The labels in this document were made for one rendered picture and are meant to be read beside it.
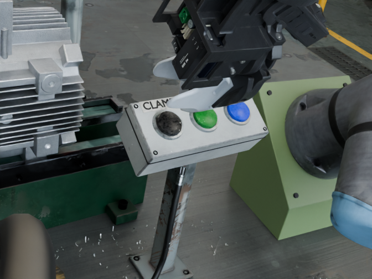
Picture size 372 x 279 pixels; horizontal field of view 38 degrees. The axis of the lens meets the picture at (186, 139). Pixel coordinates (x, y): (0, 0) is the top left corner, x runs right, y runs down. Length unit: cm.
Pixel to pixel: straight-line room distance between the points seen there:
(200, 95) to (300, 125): 39
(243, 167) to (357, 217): 31
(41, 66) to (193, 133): 20
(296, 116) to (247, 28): 46
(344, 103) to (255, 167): 19
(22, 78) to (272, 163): 42
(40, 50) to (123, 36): 83
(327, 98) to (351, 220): 24
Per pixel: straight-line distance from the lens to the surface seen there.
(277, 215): 89
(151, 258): 78
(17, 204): 79
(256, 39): 43
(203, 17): 41
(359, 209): 69
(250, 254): 86
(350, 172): 72
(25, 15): 73
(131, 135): 60
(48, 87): 66
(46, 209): 81
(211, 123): 62
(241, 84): 47
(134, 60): 138
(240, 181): 95
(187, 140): 60
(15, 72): 67
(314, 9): 51
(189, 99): 49
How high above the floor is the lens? 137
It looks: 32 degrees down
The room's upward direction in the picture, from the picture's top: 12 degrees clockwise
